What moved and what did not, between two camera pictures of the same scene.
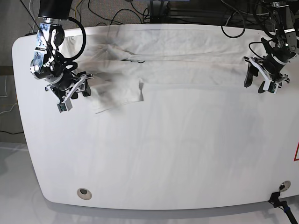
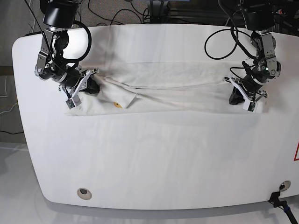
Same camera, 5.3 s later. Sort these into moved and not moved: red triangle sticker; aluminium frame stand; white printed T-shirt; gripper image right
Moved: gripper image right; white printed T-shirt
Not moved: red triangle sticker; aluminium frame stand
